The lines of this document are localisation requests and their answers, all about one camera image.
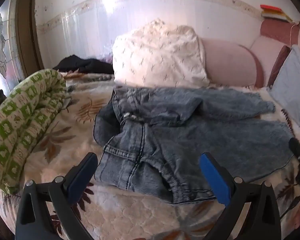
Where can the green white rolled quilt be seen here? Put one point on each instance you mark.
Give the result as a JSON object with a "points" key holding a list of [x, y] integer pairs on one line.
{"points": [[25, 116]]}

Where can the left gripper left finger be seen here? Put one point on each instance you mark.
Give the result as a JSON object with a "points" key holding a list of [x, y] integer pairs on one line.
{"points": [[33, 218]]}

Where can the stack of books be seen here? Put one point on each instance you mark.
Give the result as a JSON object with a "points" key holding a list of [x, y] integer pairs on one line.
{"points": [[274, 13]]}

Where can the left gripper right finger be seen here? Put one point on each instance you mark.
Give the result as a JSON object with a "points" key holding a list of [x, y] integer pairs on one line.
{"points": [[262, 220]]}

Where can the white patterned pillow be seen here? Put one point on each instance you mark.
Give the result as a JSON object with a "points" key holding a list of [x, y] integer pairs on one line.
{"points": [[160, 55]]}

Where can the pink round bolster cushion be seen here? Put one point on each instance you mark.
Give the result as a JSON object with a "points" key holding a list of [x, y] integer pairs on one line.
{"points": [[231, 64]]}

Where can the black garment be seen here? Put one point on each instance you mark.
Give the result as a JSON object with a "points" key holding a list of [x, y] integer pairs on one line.
{"points": [[86, 66]]}

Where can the blue denim jeans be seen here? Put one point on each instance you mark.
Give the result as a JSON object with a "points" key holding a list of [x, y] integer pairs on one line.
{"points": [[152, 139]]}

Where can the light blue quilted pillow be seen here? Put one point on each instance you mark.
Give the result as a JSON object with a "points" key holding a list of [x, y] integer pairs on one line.
{"points": [[286, 87]]}

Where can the brown wooden window frame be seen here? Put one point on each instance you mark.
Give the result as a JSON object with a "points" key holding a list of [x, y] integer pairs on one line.
{"points": [[26, 37]]}

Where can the pink maroon headboard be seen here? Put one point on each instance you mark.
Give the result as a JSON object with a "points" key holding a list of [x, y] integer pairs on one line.
{"points": [[273, 46]]}

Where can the stained glass window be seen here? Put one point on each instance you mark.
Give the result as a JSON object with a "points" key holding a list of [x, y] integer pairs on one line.
{"points": [[11, 73]]}

